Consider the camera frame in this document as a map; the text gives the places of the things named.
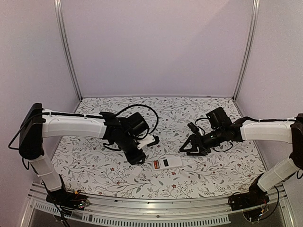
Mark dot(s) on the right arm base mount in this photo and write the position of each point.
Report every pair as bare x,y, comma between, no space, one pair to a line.
254,197

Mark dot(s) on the right aluminium frame post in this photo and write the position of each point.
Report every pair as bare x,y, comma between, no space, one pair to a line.
248,47

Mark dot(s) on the white remote control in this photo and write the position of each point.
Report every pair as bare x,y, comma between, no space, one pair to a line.
168,163

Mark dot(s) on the floral patterned table mat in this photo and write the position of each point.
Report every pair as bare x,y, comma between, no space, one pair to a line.
86,165

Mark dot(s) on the aluminium front rail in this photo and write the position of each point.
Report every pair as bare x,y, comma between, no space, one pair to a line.
105,211

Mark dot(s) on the left aluminium frame post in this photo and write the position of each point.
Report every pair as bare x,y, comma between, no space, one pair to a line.
66,48

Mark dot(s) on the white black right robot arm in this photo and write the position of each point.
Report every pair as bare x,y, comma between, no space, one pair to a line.
288,131

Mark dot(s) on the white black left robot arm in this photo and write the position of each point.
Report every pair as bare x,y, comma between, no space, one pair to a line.
41,123

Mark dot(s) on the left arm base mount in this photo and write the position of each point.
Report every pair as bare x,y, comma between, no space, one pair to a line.
67,200

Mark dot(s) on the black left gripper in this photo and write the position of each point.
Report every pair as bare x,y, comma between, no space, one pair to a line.
134,160

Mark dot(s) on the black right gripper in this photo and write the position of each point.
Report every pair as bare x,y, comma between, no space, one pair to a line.
199,144

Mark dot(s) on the aluminium frame post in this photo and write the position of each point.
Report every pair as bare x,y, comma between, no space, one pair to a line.
248,47
66,48

